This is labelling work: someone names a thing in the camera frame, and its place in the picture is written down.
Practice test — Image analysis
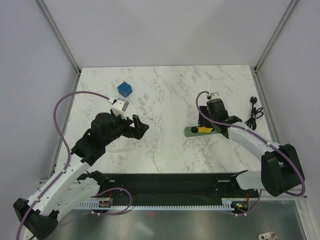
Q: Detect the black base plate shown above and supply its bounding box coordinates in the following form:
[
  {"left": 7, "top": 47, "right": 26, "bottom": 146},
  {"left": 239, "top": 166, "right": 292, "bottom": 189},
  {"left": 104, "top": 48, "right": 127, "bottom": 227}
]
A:
[{"left": 74, "top": 172, "right": 263, "bottom": 207}]

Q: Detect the white power strip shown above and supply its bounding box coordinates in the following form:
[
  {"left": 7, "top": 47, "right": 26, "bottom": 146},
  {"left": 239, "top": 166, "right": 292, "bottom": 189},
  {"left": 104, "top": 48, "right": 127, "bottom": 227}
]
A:
[{"left": 107, "top": 137, "right": 135, "bottom": 154}]

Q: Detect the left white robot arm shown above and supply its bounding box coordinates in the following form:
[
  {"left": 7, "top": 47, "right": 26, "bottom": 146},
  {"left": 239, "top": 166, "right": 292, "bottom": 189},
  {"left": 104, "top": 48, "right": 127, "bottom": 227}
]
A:
[{"left": 13, "top": 112, "right": 149, "bottom": 240}]

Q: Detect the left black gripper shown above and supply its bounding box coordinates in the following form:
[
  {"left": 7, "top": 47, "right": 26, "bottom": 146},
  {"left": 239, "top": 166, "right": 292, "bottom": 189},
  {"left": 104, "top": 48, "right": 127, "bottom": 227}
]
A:
[{"left": 102, "top": 111, "right": 149, "bottom": 146}]

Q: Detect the left aluminium frame post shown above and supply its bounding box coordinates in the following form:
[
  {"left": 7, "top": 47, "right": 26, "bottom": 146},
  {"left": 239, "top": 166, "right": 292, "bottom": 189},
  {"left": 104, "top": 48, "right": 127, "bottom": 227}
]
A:
[{"left": 34, "top": 0, "right": 81, "bottom": 77}]

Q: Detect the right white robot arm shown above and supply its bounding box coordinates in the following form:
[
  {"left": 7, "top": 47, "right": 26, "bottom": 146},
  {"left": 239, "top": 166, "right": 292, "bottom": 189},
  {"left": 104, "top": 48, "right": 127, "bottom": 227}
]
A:
[{"left": 196, "top": 98, "right": 306, "bottom": 197}]

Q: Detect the aluminium frame post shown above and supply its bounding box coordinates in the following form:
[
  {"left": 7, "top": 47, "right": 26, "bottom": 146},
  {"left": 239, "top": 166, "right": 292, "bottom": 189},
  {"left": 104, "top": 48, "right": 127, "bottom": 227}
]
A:
[
  {"left": 252, "top": 0, "right": 300, "bottom": 73},
  {"left": 34, "top": 0, "right": 81, "bottom": 77}
]

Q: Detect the yellow cube adapter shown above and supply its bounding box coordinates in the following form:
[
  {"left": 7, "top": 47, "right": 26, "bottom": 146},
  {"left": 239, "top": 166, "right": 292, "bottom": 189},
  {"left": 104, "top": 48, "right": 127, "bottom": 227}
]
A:
[{"left": 198, "top": 126, "right": 214, "bottom": 133}]

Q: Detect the black power strip cord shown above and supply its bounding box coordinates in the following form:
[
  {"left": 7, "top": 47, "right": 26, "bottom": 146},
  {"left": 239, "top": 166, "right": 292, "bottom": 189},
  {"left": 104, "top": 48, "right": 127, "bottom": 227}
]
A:
[{"left": 244, "top": 96, "right": 264, "bottom": 130}]

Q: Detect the green power strip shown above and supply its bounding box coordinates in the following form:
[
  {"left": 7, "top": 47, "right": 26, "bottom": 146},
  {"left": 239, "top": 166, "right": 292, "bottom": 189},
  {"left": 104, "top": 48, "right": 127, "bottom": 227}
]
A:
[{"left": 184, "top": 126, "right": 218, "bottom": 138}]

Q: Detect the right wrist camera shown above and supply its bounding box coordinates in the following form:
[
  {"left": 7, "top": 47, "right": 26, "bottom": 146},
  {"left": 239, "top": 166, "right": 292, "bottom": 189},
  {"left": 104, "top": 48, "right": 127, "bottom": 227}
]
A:
[{"left": 206, "top": 92, "right": 220, "bottom": 100}]

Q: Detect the white cable duct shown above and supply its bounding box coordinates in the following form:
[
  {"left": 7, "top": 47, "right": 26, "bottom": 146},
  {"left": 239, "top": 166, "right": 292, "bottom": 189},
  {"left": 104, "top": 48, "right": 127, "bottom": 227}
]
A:
[{"left": 74, "top": 199, "right": 234, "bottom": 211}]

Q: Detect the right aluminium frame post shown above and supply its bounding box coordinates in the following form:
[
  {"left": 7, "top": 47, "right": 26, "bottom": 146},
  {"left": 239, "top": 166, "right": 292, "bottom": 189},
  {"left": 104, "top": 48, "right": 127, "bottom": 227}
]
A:
[{"left": 252, "top": 0, "right": 300, "bottom": 73}]

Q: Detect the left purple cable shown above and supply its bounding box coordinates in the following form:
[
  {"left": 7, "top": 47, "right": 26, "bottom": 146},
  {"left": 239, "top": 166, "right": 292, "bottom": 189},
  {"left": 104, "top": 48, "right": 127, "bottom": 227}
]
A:
[{"left": 15, "top": 91, "right": 112, "bottom": 240}]

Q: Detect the blue cube adapter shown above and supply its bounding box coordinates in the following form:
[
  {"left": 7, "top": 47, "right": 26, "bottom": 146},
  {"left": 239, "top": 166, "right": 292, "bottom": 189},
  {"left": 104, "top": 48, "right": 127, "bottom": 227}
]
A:
[{"left": 117, "top": 81, "right": 133, "bottom": 98}]

